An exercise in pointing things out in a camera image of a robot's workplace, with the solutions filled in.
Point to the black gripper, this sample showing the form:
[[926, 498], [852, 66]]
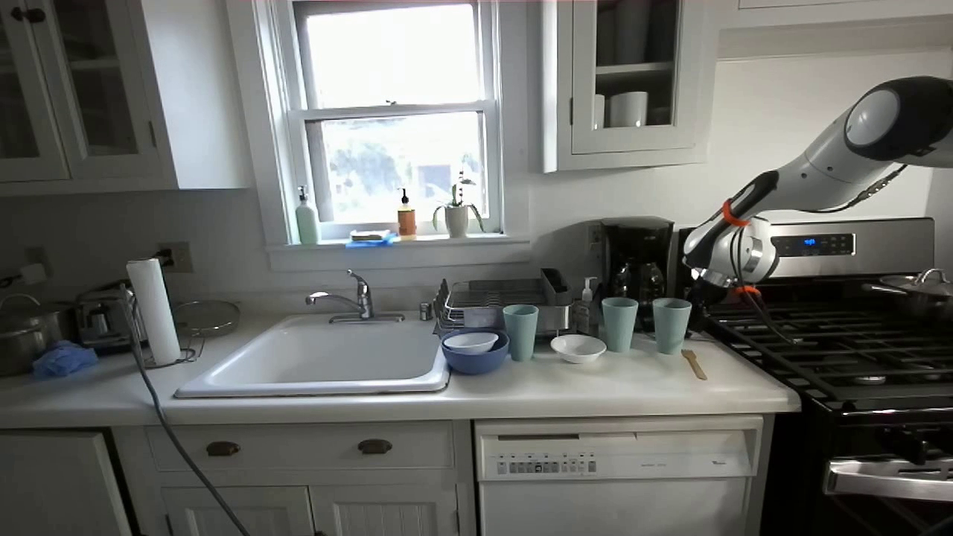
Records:
[[727, 292]]

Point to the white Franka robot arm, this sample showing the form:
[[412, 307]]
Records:
[[823, 169]]

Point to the teal plastic cup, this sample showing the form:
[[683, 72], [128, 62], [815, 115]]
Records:
[[518, 333], [619, 322], [670, 325]]

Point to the wooden fork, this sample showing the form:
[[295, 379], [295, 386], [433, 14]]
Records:
[[695, 365]]

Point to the black coffee maker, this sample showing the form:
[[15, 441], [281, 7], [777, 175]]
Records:
[[642, 254]]

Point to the black gas stove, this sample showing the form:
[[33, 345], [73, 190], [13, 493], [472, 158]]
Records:
[[852, 348]]

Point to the clear soap bottle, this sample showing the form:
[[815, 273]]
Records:
[[587, 312]]

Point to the small white bowl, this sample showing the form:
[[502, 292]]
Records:
[[578, 348]]

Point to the white mug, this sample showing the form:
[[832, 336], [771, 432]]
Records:
[[627, 109]]

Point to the white dishwasher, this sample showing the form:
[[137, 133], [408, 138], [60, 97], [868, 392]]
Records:
[[619, 477]]

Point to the metal dish pan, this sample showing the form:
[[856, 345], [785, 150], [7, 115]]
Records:
[[494, 295]]

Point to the white bowl inside blue bowl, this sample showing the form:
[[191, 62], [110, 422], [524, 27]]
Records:
[[472, 345]]

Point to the white plant pot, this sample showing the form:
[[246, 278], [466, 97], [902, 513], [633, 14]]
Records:
[[457, 218]]

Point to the chrome sink sprayer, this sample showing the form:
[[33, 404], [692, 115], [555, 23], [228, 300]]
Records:
[[439, 301]]

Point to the amber pump bottle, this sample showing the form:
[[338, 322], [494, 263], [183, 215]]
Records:
[[405, 218]]

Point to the blue sponge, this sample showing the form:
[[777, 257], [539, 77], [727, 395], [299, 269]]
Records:
[[368, 239]]

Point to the chrome faucet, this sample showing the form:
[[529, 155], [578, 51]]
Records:
[[359, 295]]

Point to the oval brass drawer pull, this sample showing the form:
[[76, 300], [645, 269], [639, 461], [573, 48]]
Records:
[[220, 447], [372, 447]]

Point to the white framed window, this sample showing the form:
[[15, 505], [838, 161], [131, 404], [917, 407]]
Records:
[[396, 62]]

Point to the white kitchen sink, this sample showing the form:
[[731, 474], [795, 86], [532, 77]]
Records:
[[316, 362]]

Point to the green and white bottle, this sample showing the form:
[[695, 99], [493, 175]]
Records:
[[307, 224]]

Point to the white base cabinet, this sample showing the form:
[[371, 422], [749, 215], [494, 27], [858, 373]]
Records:
[[299, 495]]

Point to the round glass lid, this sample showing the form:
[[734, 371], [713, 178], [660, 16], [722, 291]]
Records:
[[211, 316]]

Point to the white paper towel roll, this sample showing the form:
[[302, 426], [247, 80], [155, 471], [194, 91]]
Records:
[[155, 313]]

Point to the silver toaster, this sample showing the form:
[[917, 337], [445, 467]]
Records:
[[101, 316]]

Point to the blue cloth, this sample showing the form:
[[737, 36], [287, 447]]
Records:
[[63, 362]]

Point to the silver cooking pot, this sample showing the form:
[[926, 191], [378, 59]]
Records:
[[21, 333]]

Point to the white wall cabinet with mugs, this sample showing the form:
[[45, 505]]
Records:
[[634, 144]]

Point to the wall outlet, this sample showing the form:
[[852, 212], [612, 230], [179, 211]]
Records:
[[179, 257]]

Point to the white glass door wall cabinet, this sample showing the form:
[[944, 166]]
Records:
[[98, 99]]

